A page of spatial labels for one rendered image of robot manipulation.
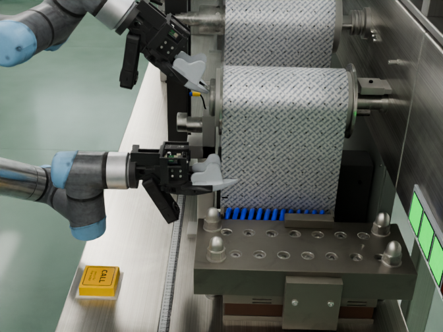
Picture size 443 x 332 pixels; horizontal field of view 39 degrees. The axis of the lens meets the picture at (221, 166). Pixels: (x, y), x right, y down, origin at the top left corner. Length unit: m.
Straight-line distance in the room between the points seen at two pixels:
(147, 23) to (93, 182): 0.32
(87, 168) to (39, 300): 1.51
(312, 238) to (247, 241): 0.13
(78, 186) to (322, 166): 0.48
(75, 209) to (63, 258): 1.61
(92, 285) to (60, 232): 1.80
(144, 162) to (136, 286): 0.26
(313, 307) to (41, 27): 0.69
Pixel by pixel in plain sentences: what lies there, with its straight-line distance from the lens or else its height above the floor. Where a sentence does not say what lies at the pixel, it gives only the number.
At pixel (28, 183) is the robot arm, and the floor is 1.07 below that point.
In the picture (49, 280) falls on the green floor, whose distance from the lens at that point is 2.78.
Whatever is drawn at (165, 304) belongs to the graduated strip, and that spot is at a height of 0.90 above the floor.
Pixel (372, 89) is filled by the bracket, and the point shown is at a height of 1.29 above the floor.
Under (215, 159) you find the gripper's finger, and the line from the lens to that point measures 1.24.
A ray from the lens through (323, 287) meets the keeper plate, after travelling 1.13.
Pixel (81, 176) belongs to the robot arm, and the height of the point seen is 1.12.
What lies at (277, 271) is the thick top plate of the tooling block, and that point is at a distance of 1.12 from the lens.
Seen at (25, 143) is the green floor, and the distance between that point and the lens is 3.92.
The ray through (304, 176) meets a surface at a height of 1.11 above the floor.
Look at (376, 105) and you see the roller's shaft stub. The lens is 1.25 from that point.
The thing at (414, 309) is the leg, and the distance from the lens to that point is 1.69.
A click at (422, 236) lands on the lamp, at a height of 1.18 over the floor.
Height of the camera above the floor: 1.73
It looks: 29 degrees down
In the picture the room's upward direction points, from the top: 1 degrees clockwise
